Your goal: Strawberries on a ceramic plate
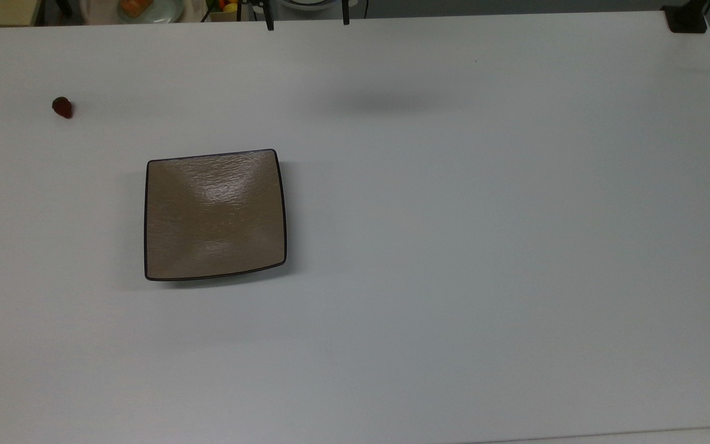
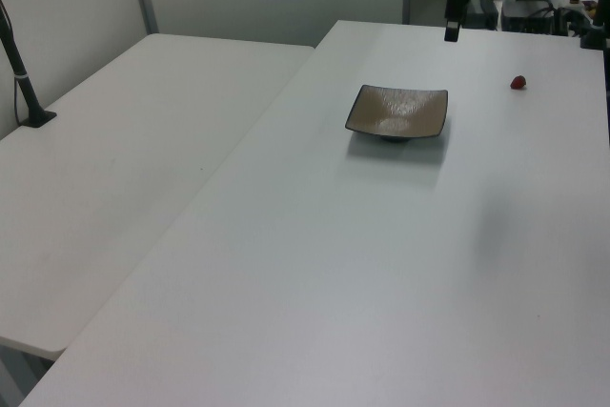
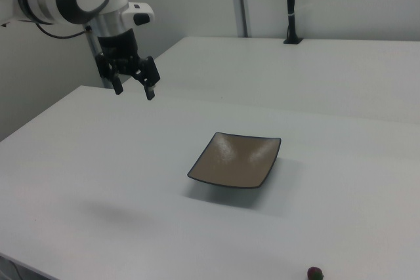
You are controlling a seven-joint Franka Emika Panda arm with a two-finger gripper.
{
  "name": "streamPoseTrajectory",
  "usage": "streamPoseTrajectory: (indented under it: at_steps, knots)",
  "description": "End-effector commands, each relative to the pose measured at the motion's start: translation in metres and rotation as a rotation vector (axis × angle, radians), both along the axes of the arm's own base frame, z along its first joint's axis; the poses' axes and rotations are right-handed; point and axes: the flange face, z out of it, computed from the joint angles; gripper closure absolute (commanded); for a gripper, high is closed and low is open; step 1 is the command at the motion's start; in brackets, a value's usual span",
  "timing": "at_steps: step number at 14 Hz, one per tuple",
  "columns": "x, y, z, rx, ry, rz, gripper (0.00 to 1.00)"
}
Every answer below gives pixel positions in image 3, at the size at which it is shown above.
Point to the red strawberry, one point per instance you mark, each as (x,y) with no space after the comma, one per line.
(315,273)

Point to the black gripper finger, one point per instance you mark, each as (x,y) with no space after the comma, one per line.
(118,86)
(150,93)

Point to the grey metal partition post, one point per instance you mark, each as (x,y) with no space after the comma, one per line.
(239,1)

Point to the black camera stand pole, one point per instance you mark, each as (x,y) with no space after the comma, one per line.
(290,4)

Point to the square brown ceramic plate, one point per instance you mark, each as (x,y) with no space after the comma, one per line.
(234,162)

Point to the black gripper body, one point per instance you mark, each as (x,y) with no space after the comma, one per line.
(118,47)

